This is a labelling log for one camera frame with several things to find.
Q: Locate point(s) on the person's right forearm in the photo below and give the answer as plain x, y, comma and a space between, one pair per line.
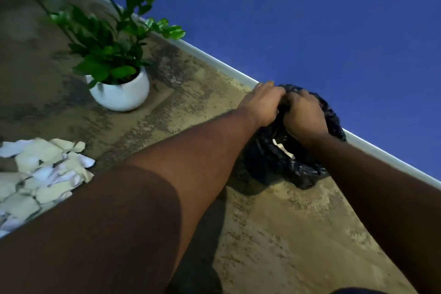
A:
361, 173

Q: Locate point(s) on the beige paper scrap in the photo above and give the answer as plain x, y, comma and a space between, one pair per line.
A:
283, 148

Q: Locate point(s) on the pile of torn paper scraps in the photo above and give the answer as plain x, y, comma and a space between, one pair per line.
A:
41, 150

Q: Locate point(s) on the person's right hand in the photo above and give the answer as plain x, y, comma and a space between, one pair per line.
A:
305, 118

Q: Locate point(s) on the person's left forearm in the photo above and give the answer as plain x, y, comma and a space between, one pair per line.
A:
206, 152

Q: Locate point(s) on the white baseboard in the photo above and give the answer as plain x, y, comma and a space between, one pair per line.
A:
206, 59

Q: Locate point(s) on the black bin with liner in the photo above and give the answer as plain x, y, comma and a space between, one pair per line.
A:
268, 163

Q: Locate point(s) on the green potted plant white pot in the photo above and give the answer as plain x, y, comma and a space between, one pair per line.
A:
120, 95

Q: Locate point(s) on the person's left hand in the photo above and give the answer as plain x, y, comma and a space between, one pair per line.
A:
263, 104

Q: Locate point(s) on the blue shorts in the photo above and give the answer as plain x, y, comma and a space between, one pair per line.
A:
358, 291

